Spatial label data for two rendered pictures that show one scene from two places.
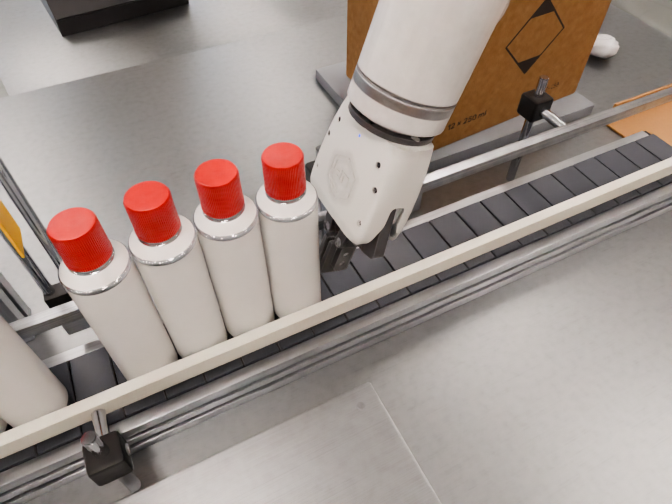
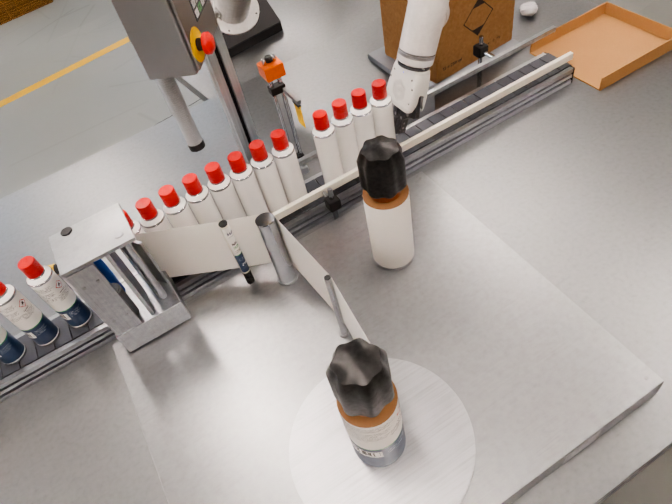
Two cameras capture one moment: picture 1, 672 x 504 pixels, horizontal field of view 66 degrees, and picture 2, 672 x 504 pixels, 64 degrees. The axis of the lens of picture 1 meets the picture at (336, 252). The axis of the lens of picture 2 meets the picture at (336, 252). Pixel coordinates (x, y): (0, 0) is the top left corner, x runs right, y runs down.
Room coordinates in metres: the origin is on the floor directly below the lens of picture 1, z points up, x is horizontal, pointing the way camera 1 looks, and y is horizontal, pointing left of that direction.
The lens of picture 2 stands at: (-0.74, 0.10, 1.79)
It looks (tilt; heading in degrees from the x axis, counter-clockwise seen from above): 50 degrees down; 7
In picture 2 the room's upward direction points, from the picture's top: 15 degrees counter-clockwise
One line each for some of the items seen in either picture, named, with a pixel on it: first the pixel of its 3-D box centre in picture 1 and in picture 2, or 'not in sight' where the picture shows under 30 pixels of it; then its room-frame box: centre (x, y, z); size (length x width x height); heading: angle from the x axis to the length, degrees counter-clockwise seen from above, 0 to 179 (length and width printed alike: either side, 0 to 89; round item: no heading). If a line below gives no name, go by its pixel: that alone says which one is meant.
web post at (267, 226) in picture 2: not in sight; (276, 250); (-0.03, 0.30, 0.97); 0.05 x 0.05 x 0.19
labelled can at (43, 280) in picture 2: not in sight; (55, 292); (-0.05, 0.77, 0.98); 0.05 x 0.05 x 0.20
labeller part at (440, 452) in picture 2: not in sight; (379, 442); (-0.41, 0.15, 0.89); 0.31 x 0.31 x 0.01
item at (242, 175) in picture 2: not in sight; (248, 190); (0.15, 0.36, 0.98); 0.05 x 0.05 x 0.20
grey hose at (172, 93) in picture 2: not in sight; (178, 107); (0.22, 0.46, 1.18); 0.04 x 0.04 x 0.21
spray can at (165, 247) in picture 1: (179, 281); (345, 138); (0.27, 0.13, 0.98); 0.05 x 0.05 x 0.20
